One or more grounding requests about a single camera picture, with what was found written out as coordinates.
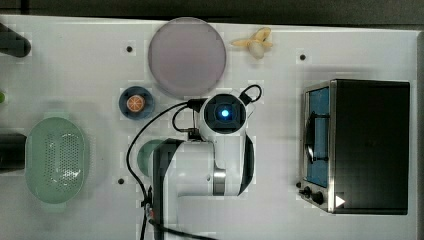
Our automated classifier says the silver toaster oven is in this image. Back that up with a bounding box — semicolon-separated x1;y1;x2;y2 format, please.
296;79;410;215

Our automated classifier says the small green object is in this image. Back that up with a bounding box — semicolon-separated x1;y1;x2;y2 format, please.
0;92;5;103

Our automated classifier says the blue bowl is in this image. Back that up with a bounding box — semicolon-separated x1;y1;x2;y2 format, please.
118;86;155;120

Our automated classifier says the black box at left edge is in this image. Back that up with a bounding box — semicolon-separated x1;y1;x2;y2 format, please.
0;134;26;173

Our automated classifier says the grey round plate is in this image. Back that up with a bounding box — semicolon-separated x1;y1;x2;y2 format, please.
148;17;226;98

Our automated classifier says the black cable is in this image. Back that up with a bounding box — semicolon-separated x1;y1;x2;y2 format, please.
125;83;264;240

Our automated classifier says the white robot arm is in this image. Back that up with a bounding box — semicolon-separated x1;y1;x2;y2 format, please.
149;93;255;240

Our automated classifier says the green cup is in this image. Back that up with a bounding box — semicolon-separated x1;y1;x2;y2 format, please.
137;139;162;177

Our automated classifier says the peeled banana toy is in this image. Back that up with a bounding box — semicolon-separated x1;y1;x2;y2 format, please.
231;27;273;60

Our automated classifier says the black cylinder post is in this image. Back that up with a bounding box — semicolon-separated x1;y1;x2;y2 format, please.
0;24;31;58

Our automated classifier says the orange slice toy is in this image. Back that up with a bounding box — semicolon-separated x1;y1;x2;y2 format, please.
126;95;145;113

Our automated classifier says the green strainer basket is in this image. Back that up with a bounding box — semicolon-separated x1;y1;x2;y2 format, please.
25;112;89;213

